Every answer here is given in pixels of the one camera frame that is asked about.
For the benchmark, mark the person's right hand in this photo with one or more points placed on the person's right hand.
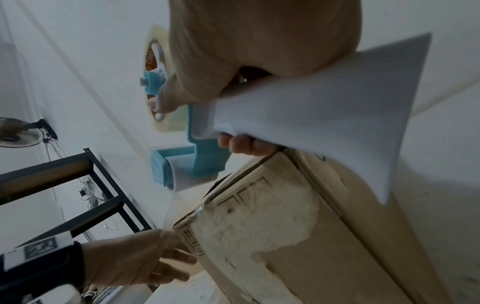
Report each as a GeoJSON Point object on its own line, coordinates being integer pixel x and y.
{"type": "Point", "coordinates": [262, 35]}

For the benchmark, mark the person's left hand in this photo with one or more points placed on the person's left hand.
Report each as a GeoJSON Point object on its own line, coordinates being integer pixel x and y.
{"type": "Point", "coordinates": [131, 258]}

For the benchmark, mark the blue white tape dispenser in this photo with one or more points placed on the blue white tape dispenser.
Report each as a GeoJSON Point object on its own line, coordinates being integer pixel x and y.
{"type": "Point", "coordinates": [318, 118]}

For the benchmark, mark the brown cardboard box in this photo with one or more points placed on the brown cardboard box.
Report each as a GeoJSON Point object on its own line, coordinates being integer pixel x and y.
{"type": "Point", "coordinates": [300, 237]}

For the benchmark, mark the black wall fan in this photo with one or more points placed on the black wall fan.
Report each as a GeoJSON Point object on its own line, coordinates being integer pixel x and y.
{"type": "Point", "coordinates": [15, 133]}

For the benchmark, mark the black wristband with marker tags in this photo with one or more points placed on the black wristband with marker tags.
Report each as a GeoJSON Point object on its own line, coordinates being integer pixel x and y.
{"type": "Point", "coordinates": [45, 267]}

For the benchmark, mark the clear tape roll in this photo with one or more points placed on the clear tape roll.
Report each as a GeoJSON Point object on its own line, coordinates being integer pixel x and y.
{"type": "Point", "coordinates": [174, 123]}

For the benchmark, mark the black shelf with wooden boards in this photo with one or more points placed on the black shelf with wooden boards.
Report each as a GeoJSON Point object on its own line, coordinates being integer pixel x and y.
{"type": "Point", "coordinates": [105, 184]}

